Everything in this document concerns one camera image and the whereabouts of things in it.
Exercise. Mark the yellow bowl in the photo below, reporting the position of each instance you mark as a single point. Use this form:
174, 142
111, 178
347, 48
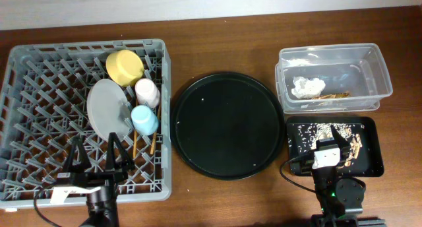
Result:
124, 67

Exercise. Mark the food scraps pile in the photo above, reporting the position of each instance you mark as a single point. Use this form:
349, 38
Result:
337, 135

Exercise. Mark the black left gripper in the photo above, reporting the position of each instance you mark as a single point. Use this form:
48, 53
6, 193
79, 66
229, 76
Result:
99, 176

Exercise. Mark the grey plastic dishwasher rack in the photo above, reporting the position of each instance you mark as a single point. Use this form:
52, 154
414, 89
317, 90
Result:
43, 106

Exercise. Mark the round black tray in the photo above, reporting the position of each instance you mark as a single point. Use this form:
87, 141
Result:
227, 126

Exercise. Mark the clear plastic waste bin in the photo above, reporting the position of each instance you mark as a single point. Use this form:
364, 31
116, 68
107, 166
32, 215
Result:
358, 70

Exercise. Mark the black rectangular tray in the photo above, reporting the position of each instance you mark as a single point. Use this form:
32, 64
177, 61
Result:
302, 133

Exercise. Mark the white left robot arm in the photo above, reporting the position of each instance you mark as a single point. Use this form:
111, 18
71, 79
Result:
102, 204

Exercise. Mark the blue plastic cup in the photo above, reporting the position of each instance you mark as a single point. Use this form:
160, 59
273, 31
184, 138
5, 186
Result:
144, 120

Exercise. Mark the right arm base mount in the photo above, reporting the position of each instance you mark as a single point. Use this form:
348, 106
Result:
349, 221

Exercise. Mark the grey-white round plate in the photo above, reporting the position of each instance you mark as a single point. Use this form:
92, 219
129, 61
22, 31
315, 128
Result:
107, 110

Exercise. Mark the pink plastic cup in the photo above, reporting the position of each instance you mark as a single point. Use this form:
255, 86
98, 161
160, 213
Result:
147, 93

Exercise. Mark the white tissue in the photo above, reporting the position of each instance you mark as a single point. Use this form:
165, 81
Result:
307, 88

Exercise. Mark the wooden chopstick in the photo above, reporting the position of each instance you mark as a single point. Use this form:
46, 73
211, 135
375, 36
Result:
135, 138
153, 145

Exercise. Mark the gold snack wrapper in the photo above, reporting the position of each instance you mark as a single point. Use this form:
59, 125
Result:
332, 96

